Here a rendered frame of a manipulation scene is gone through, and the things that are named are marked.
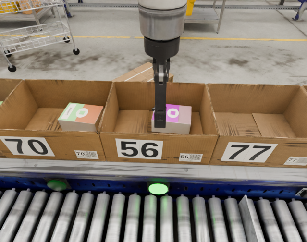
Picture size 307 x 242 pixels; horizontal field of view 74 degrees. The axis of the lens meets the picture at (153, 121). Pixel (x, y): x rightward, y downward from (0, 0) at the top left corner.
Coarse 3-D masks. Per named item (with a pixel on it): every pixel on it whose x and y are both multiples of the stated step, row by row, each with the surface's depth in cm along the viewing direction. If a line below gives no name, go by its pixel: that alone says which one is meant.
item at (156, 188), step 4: (156, 184) 76; (160, 184) 76; (152, 188) 76; (156, 188) 76; (160, 188) 76; (164, 188) 76; (152, 192) 78; (156, 192) 78; (160, 192) 78; (164, 192) 78
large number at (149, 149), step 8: (120, 144) 70; (128, 144) 70; (136, 144) 70; (144, 144) 69; (152, 144) 69; (160, 144) 69; (120, 152) 73; (128, 152) 73; (136, 152) 73; (144, 152) 73; (152, 152) 73; (160, 152) 73
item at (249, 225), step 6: (246, 198) 76; (240, 204) 80; (246, 204) 75; (240, 210) 80; (246, 210) 75; (246, 216) 74; (252, 216) 71; (246, 222) 74; (252, 222) 70; (246, 228) 74; (252, 228) 70; (246, 234) 74; (252, 234) 70; (252, 240) 70; (258, 240) 66
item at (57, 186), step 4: (52, 180) 77; (48, 184) 77; (52, 184) 77; (56, 184) 77; (60, 184) 77; (64, 184) 78; (52, 188) 79; (56, 188) 79; (60, 188) 79; (64, 188) 79
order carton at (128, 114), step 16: (112, 96) 84; (128, 96) 92; (144, 96) 92; (176, 96) 91; (192, 96) 90; (208, 96) 80; (112, 112) 85; (128, 112) 96; (144, 112) 96; (192, 112) 96; (208, 112) 79; (112, 128) 86; (128, 128) 89; (144, 128) 89; (192, 128) 89; (208, 128) 79; (112, 144) 71; (176, 144) 69; (192, 144) 69; (208, 144) 69; (112, 160) 78; (128, 160) 77; (144, 160) 77; (160, 160) 77; (176, 160) 76; (208, 160) 75
